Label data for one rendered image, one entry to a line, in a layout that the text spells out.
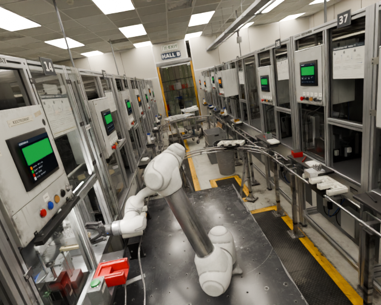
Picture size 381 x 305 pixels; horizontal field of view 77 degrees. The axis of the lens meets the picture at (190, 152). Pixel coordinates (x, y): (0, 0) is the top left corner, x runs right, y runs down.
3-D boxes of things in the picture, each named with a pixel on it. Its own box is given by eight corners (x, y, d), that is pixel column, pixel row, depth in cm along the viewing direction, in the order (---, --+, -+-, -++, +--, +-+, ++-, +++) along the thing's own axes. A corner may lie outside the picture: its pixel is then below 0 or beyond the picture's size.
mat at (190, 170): (206, 208, 351) (206, 207, 350) (166, 216, 349) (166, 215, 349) (184, 131, 911) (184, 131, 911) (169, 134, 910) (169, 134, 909)
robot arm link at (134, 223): (123, 239, 151) (125, 223, 162) (148, 234, 152) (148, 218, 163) (118, 227, 146) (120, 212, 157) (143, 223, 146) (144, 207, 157)
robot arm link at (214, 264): (238, 267, 134) (235, 301, 114) (212, 272, 140) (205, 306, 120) (174, 146, 120) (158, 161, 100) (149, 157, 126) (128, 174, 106)
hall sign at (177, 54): (181, 57, 896) (180, 49, 889) (162, 60, 894) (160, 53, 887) (181, 57, 900) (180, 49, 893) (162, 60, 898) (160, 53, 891)
